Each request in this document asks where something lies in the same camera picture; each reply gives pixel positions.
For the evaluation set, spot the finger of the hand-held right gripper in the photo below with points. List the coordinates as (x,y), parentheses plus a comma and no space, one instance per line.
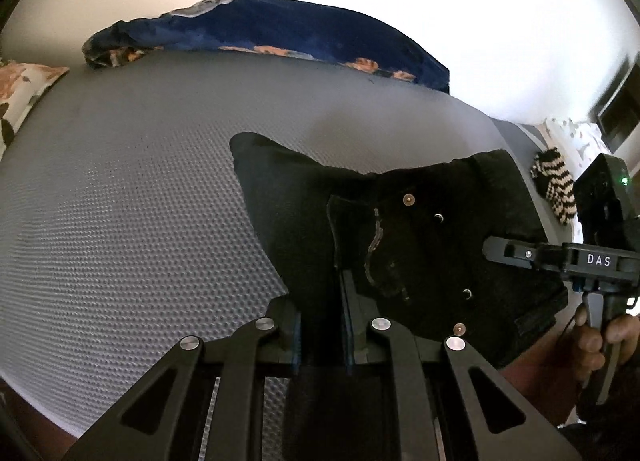
(520,253)

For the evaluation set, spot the white floral pillow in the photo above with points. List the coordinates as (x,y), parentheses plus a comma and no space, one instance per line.
(20,91)

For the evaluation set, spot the blue floral blanket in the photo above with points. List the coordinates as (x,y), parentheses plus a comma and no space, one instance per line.
(300,26)

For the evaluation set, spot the grey textured mattress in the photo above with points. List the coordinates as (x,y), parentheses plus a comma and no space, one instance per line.
(125,191)

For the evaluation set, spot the dark wall frame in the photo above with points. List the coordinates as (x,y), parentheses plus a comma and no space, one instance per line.
(622,116)

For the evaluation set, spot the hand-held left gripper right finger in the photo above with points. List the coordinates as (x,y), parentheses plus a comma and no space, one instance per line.
(356,336)

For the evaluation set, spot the person's right hand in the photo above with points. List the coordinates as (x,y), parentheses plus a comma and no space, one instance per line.
(590,346)

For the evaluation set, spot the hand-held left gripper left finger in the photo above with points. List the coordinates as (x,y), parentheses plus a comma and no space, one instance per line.
(289,336)

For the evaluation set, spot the black and white striped sock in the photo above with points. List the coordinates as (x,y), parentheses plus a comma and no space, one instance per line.
(555,181)

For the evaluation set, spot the white printed cloth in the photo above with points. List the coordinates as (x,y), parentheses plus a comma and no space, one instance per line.
(580,136)

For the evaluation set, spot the black pants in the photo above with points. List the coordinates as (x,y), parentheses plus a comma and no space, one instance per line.
(425,251)

